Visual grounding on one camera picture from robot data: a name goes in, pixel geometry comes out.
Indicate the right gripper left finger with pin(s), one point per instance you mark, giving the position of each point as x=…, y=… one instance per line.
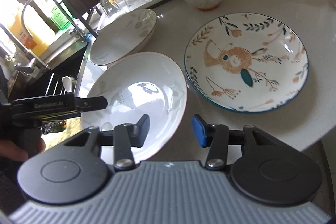
x=125, y=137

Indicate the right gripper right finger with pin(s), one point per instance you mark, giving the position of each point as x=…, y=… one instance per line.
x=212, y=136

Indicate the person's left hand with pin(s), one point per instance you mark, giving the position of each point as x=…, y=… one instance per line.
x=9, y=150

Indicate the steel wool scrubber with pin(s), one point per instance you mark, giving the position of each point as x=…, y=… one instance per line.
x=54, y=127

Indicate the black sink drain rack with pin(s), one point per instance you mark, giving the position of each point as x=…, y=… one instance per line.
x=66, y=63

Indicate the large chrome faucet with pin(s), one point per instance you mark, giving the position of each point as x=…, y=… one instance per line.
x=33, y=60

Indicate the white ceramic spoon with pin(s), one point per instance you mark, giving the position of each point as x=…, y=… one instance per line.
x=68, y=84

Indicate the floral bunny plate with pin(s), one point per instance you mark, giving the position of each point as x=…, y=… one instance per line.
x=246, y=62

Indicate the orange detergent bottle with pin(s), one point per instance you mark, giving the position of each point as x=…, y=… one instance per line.
x=38, y=35

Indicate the small chrome faucet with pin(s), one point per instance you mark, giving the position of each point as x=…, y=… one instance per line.
x=76, y=31

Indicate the green detergent bottle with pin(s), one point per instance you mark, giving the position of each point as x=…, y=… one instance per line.
x=58, y=18

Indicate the upturned drinking glass left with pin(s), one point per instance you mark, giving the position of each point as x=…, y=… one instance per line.
x=111, y=7

